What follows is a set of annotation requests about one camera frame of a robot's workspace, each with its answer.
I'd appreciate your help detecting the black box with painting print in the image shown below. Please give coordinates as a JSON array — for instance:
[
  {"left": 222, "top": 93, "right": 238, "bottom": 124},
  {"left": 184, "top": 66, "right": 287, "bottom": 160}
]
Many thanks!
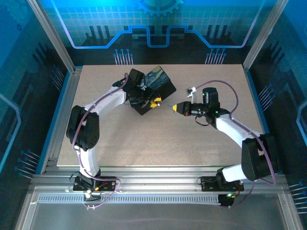
[{"left": 131, "top": 66, "right": 177, "bottom": 116}]

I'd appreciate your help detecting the small black controller box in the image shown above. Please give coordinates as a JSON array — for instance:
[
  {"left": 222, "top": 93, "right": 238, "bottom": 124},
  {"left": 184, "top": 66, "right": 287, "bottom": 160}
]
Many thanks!
[{"left": 218, "top": 193, "right": 237, "bottom": 208}]

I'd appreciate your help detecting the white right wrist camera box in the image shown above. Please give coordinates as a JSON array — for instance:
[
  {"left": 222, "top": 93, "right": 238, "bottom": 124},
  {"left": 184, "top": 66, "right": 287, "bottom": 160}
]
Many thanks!
[{"left": 186, "top": 86, "right": 199, "bottom": 104}]

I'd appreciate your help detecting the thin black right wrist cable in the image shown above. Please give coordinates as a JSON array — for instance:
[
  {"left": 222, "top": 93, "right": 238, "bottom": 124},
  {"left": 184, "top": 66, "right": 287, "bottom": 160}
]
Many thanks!
[{"left": 194, "top": 115, "right": 210, "bottom": 127}]

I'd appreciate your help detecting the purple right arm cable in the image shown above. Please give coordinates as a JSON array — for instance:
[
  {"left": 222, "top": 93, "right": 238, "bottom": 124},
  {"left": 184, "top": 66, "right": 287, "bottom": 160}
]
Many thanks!
[{"left": 191, "top": 80, "right": 278, "bottom": 207}]

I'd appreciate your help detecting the aluminium frame rail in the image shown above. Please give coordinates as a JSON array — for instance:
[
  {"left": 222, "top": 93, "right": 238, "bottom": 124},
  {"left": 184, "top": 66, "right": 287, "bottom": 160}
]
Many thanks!
[{"left": 31, "top": 166, "right": 288, "bottom": 195}]

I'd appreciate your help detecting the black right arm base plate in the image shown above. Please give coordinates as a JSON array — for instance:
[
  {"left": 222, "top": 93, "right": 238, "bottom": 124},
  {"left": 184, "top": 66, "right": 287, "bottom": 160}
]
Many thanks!
[{"left": 200, "top": 176, "right": 245, "bottom": 192}]

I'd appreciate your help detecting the aluminium corner post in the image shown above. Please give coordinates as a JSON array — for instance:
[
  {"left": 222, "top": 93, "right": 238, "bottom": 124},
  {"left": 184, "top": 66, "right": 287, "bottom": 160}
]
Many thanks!
[
  {"left": 242, "top": 0, "right": 288, "bottom": 71},
  {"left": 26, "top": 0, "right": 76, "bottom": 72}
]

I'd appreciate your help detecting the slotted grey cable duct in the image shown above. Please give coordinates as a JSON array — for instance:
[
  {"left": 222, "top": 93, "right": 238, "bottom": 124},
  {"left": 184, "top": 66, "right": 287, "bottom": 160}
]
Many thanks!
[{"left": 38, "top": 194, "right": 221, "bottom": 204}]

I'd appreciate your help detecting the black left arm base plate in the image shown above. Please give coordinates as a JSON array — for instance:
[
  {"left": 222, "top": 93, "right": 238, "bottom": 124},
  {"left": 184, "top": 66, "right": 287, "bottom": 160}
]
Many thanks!
[{"left": 72, "top": 176, "right": 117, "bottom": 192}]

